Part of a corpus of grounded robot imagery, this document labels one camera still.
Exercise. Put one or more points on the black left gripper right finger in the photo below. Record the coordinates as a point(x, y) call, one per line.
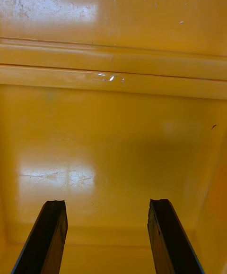
point(169, 238)

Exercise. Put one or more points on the yellow-orange plastic bin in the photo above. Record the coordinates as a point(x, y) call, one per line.
point(142, 19)
point(113, 132)

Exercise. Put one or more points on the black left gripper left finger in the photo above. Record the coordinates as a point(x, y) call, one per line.
point(45, 238)

